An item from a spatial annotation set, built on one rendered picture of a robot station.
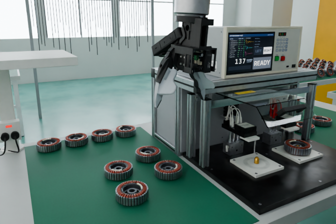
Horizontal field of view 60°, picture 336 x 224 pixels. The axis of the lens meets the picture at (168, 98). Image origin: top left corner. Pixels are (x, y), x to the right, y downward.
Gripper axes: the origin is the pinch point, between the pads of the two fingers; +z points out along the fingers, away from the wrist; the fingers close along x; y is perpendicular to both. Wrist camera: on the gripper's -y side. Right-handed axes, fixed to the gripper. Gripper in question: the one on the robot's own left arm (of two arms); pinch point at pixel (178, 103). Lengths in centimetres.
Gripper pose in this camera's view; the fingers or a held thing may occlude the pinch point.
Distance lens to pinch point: 69.4
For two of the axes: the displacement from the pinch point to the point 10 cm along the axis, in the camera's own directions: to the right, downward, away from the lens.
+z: -0.6, 9.6, 2.6
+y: 6.1, 2.4, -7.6
